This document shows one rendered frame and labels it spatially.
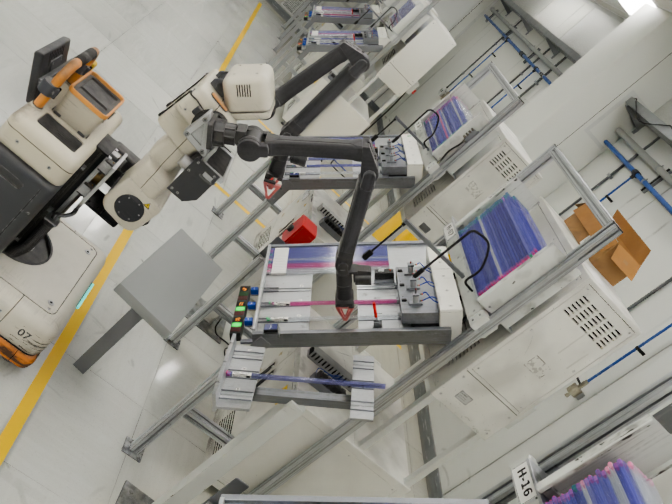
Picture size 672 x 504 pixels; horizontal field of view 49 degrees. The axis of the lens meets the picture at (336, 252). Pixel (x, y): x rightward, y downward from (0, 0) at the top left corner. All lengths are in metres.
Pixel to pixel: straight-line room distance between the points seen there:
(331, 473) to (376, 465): 0.18
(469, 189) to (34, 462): 2.49
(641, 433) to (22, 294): 1.99
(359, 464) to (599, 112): 3.69
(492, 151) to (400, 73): 3.28
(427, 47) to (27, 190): 5.08
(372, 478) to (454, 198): 1.64
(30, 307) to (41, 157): 0.56
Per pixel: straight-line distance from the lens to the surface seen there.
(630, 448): 1.91
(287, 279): 2.98
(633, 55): 5.86
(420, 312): 2.64
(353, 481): 3.09
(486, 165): 3.96
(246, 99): 2.42
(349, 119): 7.21
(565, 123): 5.85
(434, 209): 4.01
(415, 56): 7.08
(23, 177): 2.53
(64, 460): 2.83
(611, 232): 2.53
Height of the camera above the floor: 1.98
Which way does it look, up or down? 19 degrees down
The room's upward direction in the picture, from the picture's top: 49 degrees clockwise
